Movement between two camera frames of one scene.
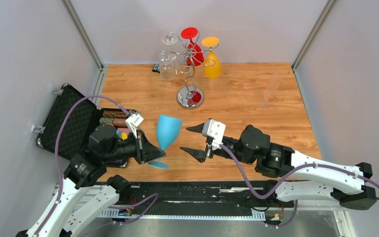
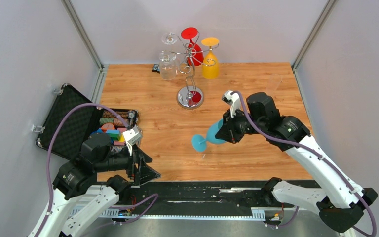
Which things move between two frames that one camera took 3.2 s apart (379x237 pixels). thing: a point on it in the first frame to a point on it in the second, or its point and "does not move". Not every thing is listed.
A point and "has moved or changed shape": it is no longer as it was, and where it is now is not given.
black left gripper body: x=133 y=147 to x=135 y=168
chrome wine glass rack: x=190 y=97 does not move
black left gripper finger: x=149 y=150 to x=138 y=153
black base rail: x=205 y=196 does not move
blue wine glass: x=169 y=130 has moved or changed shape
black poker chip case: x=81 y=121 does not move
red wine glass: x=195 y=56 does not move
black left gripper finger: x=150 y=154 to x=146 y=174
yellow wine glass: x=212 y=69 does not move
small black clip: x=156 y=68 does not move
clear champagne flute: x=274 y=83 does not move
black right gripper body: x=222 y=152 to x=238 y=126
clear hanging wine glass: x=167 y=59 does not move
